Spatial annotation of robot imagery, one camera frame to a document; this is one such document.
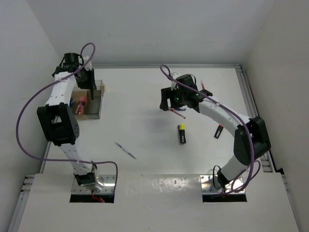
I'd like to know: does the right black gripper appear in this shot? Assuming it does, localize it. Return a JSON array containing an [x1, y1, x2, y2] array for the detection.
[[160, 86, 187, 111]]

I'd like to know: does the yellow cap highlighter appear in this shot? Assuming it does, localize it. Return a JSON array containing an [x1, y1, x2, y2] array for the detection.
[[178, 124, 186, 145]]

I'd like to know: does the pink cap highlighter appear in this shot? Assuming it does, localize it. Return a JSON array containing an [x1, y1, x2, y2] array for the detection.
[[214, 125, 224, 139]]

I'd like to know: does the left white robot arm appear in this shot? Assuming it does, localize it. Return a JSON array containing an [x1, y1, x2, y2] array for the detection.
[[37, 53, 104, 193]]

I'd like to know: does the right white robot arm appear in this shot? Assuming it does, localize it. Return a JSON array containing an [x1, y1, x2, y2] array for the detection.
[[159, 74, 271, 188]]

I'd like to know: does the red gel pen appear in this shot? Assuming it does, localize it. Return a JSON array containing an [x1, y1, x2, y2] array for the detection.
[[169, 109, 186, 119]]

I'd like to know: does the clear compartment organizer tray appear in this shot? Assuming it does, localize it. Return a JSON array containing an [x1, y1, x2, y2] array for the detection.
[[70, 80, 105, 120]]

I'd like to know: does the clear thin ballpoint pen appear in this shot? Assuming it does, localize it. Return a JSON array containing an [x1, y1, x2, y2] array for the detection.
[[114, 142, 137, 160]]

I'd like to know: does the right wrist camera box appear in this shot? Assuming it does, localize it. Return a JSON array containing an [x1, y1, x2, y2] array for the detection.
[[171, 72, 180, 90]]

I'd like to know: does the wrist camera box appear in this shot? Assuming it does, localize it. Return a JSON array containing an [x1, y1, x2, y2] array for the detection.
[[171, 72, 180, 90], [79, 56, 92, 71]]

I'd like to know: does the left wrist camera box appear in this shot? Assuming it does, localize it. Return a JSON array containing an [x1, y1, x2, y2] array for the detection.
[[79, 56, 92, 71]]

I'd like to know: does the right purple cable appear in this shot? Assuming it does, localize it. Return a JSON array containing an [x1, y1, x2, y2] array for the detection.
[[159, 64, 261, 194]]

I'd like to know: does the purple cable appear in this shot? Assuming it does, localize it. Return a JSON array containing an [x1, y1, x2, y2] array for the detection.
[[15, 43, 118, 191], [159, 64, 261, 194]]

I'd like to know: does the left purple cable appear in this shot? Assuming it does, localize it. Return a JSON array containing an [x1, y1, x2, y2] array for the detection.
[[15, 43, 118, 191]]

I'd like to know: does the aluminium table edge rail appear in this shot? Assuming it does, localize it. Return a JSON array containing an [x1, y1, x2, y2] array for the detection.
[[93, 64, 241, 69]]

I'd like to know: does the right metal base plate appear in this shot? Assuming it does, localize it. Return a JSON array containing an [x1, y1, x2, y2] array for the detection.
[[200, 174, 247, 194]]

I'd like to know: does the metal base plate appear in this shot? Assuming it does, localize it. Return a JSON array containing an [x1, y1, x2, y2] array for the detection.
[[200, 174, 247, 194], [71, 175, 116, 195]]

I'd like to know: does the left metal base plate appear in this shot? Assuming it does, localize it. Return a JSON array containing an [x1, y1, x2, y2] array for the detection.
[[71, 175, 116, 195]]

